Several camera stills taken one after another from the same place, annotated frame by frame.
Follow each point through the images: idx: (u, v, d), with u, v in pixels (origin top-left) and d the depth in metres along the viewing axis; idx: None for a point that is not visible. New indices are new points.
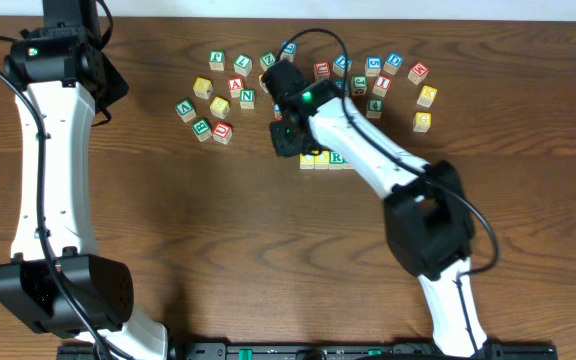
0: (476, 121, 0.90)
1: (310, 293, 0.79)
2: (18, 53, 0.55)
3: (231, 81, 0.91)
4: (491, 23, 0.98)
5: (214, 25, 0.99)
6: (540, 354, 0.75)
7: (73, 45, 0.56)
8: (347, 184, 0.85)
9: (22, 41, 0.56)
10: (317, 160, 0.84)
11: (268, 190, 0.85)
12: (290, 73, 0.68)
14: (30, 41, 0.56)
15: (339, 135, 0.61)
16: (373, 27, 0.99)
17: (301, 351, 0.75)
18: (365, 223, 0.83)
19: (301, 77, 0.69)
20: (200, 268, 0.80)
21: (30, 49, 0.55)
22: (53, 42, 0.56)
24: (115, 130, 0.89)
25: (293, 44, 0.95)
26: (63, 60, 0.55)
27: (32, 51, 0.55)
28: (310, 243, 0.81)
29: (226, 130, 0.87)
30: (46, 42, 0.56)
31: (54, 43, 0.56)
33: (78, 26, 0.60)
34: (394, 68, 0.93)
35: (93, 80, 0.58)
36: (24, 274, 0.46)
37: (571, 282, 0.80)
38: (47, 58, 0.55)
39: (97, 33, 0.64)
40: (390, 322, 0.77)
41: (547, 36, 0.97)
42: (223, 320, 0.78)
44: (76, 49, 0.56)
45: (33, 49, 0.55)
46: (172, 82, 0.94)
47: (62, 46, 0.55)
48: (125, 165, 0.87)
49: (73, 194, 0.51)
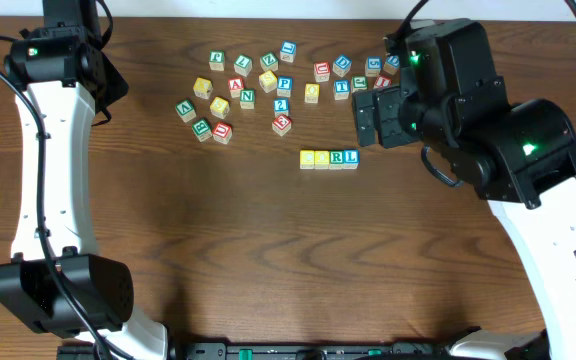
0: None
1: (310, 292, 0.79)
2: (19, 54, 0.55)
3: (231, 81, 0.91)
4: (491, 24, 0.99)
5: (214, 25, 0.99)
6: None
7: (74, 45, 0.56)
8: (346, 184, 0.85)
9: (23, 41, 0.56)
10: (317, 160, 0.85)
11: (268, 190, 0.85)
12: (478, 66, 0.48)
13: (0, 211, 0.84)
14: (31, 41, 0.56)
15: (551, 256, 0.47)
16: (373, 26, 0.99)
17: (301, 351, 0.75)
18: (365, 223, 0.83)
19: (491, 76, 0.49)
20: (201, 268, 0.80)
21: (30, 49, 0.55)
22: (53, 42, 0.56)
24: (115, 129, 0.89)
25: (293, 44, 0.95)
26: (63, 60, 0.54)
27: (33, 51, 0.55)
28: (310, 243, 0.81)
29: (226, 130, 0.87)
30: (47, 43, 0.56)
31: (55, 43, 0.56)
33: (79, 26, 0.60)
34: (394, 68, 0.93)
35: (93, 80, 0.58)
36: (24, 274, 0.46)
37: None
38: (48, 59, 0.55)
39: (97, 33, 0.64)
40: (390, 322, 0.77)
41: (546, 36, 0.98)
42: (223, 319, 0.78)
44: (76, 49, 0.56)
45: (33, 50, 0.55)
46: (172, 82, 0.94)
47: (62, 46, 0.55)
48: (125, 165, 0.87)
49: (75, 194, 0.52)
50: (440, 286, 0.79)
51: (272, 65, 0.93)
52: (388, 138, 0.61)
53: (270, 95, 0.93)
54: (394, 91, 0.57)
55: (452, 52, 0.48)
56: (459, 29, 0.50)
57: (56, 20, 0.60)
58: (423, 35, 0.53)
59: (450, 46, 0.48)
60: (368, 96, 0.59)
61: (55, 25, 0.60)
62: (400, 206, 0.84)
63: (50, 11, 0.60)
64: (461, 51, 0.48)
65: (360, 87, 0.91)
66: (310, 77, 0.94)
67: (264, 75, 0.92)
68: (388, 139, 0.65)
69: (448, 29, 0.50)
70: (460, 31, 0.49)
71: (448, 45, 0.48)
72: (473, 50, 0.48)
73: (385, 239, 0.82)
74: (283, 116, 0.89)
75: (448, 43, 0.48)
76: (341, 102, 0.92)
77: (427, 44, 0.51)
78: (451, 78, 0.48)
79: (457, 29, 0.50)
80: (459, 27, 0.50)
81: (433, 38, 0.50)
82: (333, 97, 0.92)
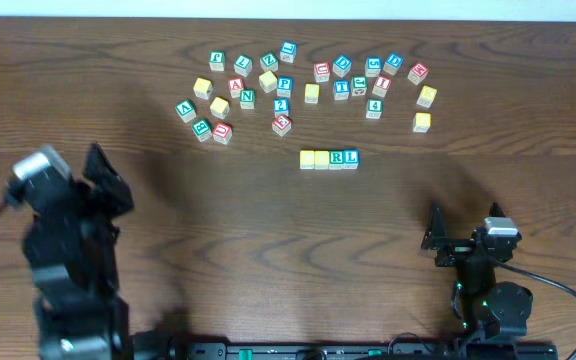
0: (476, 121, 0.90)
1: (310, 292, 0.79)
2: (52, 350, 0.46)
3: (231, 81, 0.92)
4: (491, 24, 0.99)
5: (214, 25, 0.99)
6: (540, 353, 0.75)
7: (106, 305, 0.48)
8: (346, 184, 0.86)
9: (39, 310, 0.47)
10: (317, 160, 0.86)
11: (268, 190, 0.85)
12: (513, 335, 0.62)
13: None
14: (50, 317, 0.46)
15: None
16: (373, 27, 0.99)
17: (301, 351, 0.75)
18: (364, 223, 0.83)
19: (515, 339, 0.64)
20: (201, 268, 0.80)
21: (60, 341, 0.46)
22: (79, 321, 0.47)
24: (115, 130, 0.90)
25: (292, 44, 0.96)
26: (97, 349, 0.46)
27: (66, 343, 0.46)
28: (310, 243, 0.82)
29: (226, 130, 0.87)
30: (68, 325, 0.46)
31: (78, 318, 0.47)
33: (73, 222, 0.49)
34: (394, 68, 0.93)
35: (110, 247, 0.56)
36: None
37: (571, 282, 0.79)
38: (86, 349, 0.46)
39: (100, 182, 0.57)
40: (390, 321, 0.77)
41: (547, 36, 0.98)
42: (223, 320, 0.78)
44: (112, 318, 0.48)
45: (64, 341, 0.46)
46: (172, 82, 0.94)
47: (90, 330, 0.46)
48: (126, 165, 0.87)
49: None
50: (439, 286, 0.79)
51: (272, 66, 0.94)
52: (437, 263, 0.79)
53: (270, 95, 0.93)
54: (459, 255, 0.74)
55: (498, 332, 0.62)
56: (519, 312, 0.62)
57: (53, 210, 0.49)
58: (499, 295, 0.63)
59: (500, 329, 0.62)
60: (434, 238, 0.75)
61: (56, 292, 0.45)
62: (400, 206, 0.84)
63: (48, 284, 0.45)
64: (509, 334, 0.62)
65: (360, 87, 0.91)
66: (310, 77, 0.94)
67: (264, 75, 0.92)
68: (442, 264, 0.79)
69: (515, 312, 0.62)
70: (516, 322, 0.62)
71: (500, 325, 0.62)
72: (513, 335, 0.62)
73: (385, 239, 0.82)
74: (283, 116, 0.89)
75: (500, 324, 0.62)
76: (341, 102, 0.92)
77: (492, 305, 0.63)
78: (491, 329, 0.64)
79: (521, 315, 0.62)
80: (522, 311, 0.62)
81: (498, 313, 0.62)
82: (333, 97, 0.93)
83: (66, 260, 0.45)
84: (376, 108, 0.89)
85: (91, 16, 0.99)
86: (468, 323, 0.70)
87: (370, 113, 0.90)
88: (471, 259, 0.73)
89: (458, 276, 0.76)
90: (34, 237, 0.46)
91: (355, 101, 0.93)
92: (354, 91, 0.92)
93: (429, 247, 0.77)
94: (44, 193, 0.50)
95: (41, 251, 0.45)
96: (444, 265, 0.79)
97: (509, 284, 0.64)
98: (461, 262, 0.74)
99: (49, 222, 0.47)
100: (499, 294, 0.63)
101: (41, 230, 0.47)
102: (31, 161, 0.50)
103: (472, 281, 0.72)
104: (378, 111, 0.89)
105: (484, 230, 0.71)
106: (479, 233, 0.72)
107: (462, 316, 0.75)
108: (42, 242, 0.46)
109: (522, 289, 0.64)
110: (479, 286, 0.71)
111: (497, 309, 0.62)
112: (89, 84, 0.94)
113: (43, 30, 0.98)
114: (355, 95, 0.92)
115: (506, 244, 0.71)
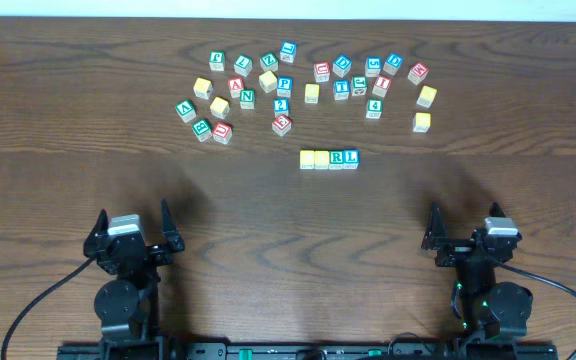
0: (476, 121, 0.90)
1: (310, 292, 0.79)
2: None
3: (231, 81, 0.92)
4: (491, 24, 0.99)
5: (214, 25, 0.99)
6: (540, 354, 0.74)
7: (152, 341, 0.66)
8: (346, 184, 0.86)
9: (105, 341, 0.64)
10: (317, 160, 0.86)
11: (268, 190, 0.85)
12: (513, 335, 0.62)
13: (0, 209, 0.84)
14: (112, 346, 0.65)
15: None
16: (373, 27, 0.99)
17: (301, 351, 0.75)
18: (364, 223, 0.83)
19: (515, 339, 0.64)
20: (201, 268, 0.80)
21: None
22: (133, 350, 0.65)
24: (115, 130, 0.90)
25: (292, 44, 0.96)
26: None
27: None
28: (310, 243, 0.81)
29: (226, 130, 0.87)
30: (124, 354, 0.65)
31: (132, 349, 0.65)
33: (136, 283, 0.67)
34: (394, 68, 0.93)
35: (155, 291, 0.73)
36: None
37: (571, 282, 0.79)
38: None
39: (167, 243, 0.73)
40: (390, 321, 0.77)
41: (546, 36, 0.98)
42: (223, 320, 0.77)
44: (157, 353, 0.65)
45: None
46: (172, 82, 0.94)
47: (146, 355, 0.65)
48: (126, 165, 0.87)
49: None
50: (440, 286, 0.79)
51: (272, 66, 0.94)
52: (437, 263, 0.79)
53: (270, 95, 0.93)
54: (459, 255, 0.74)
55: (498, 332, 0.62)
56: (519, 312, 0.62)
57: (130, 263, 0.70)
58: (499, 295, 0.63)
59: (500, 329, 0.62)
60: (434, 238, 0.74)
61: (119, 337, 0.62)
62: (399, 206, 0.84)
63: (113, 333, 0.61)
64: (509, 335, 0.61)
65: (360, 87, 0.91)
66: (310, 77, 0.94)
67: (264, 75, 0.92)
68: (442, 264, 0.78)
69: (516, 313, 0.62)
70: (517, 322, 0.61)
71: (500, 326, 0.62)
72: (513, 335, 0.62)
73: (385, 239, 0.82)
74: (283, 116, 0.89)
75: (500, 324, 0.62)
76: (341, 102, 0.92)
77: (492, 306, 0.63)
78: (492, 330, 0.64)
79: (521, 316, 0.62)
80: (523, 311, 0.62)
81: (498, 314, 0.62)
82: (333, 97, 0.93)
83: (129, 317, 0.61)
84: (376, 108, 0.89)
85: (90, 16, 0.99)
86: (468, 323, 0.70)
87: (370, 113, 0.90)
88: (471, 259, 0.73)
89: (458, 275, 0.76)
90: (104, 301, 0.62)
91: (355, 101, 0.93)
92: (354, 91, 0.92)
93: (429, 247, 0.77)
94: (127, 252, 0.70)
95: (109, 313, 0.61)
96: (444, 265, 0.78)
97: (509, 284, 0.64)
98: (461, 261, 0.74)
99: (115, 284, 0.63)
100: (500, 294, 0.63)
101: (108, 294, 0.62)
102: (124, 225, 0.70)
103: (472, 281, 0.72)
104: (378, 111, 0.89)
105: (484, 230, 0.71)
106: (479, 233, 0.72)
107: (462, 316, 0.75)
108: (107, 302, 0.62)
109: (522, 289, 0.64)
110: (479, 286, 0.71)
111: (498, 309, 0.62)
112: (89, 84, 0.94)
113: (42, 30, 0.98)
114: (355, 95, 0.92)
115: (506, 244, 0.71)
